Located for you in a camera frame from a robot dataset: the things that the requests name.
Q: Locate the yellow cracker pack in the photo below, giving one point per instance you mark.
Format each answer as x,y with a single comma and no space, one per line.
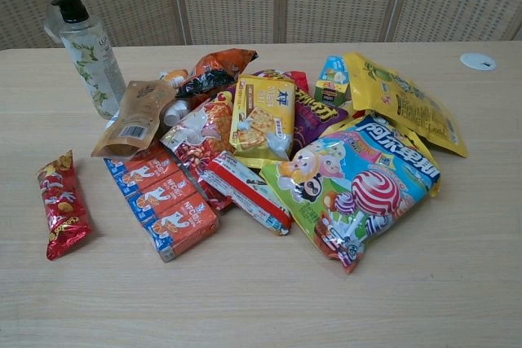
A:
263,120

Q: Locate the red white snack bag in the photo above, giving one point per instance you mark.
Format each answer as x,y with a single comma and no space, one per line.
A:
200,136

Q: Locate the red white biscuit pack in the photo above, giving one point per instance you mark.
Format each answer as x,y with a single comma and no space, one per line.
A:
249,193

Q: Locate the small white bottles pack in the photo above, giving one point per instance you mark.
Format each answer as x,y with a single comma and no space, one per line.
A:
175,113

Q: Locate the orange black chip bag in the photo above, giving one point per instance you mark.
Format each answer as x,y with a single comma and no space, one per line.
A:
216,69

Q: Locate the small orange white packet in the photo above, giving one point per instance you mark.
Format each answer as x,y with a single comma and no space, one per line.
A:
173,76

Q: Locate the clear bottle black cap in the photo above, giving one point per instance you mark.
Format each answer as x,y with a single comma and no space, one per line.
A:
95,62

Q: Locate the blue red wafer packet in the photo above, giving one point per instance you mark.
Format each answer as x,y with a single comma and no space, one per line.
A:
171,205

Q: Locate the yellow dried fruit bag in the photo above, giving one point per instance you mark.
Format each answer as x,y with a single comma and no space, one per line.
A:
408,103

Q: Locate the purple snack bag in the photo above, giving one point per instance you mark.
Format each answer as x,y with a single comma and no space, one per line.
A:
316,113

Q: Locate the brown kraft paper pouch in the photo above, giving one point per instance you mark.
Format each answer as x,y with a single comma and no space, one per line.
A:
136,113

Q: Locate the colourful lollipop bag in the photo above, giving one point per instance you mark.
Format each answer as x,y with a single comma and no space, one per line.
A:
355,197

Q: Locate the small blue yellow packet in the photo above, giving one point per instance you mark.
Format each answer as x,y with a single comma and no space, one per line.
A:
332,79

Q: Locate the red long snack pack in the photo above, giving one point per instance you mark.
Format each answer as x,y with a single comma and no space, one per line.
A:
63,205

